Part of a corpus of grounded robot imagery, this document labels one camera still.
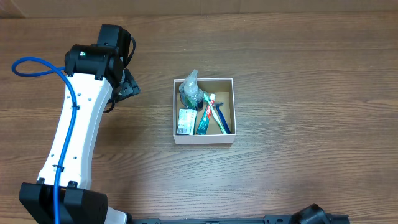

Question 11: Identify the clear soap pump bottle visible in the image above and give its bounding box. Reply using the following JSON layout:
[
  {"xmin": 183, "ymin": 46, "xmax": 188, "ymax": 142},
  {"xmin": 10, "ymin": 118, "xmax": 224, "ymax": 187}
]
[{"xmin": 178, "ymin": 69, "xmax": 203, "ymax": 111}]

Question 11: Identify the green white soap packet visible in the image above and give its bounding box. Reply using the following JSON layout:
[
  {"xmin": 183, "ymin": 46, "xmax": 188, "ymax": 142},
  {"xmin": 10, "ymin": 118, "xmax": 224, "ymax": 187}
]
[{"xmin": 177, "ymin": 108, "xmax": 197, "ymax": 136}]

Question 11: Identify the green red toothpaste tube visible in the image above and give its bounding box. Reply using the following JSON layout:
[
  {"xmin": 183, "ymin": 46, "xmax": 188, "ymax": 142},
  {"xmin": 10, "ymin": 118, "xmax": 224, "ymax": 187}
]
[{"xmin": 197, "ymin": 93, "xmax": 216, "ymax": 135}]

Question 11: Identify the blue disposable razor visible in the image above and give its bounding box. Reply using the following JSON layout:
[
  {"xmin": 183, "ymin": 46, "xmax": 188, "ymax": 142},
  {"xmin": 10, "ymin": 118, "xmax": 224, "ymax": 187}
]
[{"xmin": 215, "ymin": 103, "xmax": 231, "ymax": 134}]

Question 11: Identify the green clear toothbrush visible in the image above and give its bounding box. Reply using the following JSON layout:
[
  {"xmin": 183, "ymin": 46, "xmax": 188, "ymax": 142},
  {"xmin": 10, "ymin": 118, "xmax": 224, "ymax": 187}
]
[{"xmin": 203, "ymin": 92, "xmax": 227, "ymax": 134}]

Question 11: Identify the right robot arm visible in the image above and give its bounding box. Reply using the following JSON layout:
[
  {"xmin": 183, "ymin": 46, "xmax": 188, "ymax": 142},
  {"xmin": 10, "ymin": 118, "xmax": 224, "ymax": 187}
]
[{"xmin": 289, "ymin": 204, "xmax": 331, "ymax": 224}]

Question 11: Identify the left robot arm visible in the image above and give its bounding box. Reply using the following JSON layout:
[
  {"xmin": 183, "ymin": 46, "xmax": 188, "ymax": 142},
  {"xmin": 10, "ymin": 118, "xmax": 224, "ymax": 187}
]
[{"xmin": 19, "ymin": 24, "xmax": 140, "ymax": 223}]

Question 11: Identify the white cardboard box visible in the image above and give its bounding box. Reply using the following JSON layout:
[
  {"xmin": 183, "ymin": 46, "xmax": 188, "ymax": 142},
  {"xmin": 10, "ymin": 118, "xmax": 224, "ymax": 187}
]
[{"xmin": 173, "ymin": 78, "xmax": 236, "ymax": 144}]

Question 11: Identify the left blue cable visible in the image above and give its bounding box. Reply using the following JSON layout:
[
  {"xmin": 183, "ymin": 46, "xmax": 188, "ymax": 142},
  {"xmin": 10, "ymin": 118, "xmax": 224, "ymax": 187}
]
[{"xmin": 11, "ymin": 57, "xmax": 78, "ymax": 224}]

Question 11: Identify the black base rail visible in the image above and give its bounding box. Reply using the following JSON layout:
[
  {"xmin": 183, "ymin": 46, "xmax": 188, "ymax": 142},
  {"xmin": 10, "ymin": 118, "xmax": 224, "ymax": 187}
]
[{"xmin": 129, "ymin": 214, "xmax": 351, "ymax": 224}]

